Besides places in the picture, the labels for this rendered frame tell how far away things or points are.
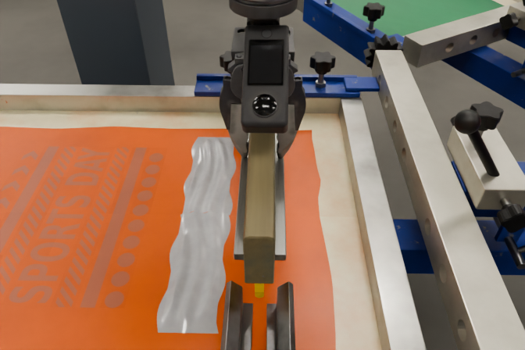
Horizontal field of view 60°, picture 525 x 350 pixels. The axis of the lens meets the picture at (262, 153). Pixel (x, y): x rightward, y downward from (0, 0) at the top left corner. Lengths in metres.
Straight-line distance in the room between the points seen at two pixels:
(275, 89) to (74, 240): 0.37
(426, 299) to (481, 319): 1.29
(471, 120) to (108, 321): 0.47
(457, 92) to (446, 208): 2.30
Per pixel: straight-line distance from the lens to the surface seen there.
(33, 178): 0.81
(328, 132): 0.82
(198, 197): 0.69
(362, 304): 0.60
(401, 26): 1.22
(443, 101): 2.77
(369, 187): 0.68
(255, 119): 0.44
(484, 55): 1.22
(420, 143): 0.69
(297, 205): 0.68
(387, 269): 0.59
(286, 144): 0.57
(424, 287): 1.83
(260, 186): 0.47
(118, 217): 0.70
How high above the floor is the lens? 1.46
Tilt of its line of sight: 41 degrees down
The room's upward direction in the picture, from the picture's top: straight up
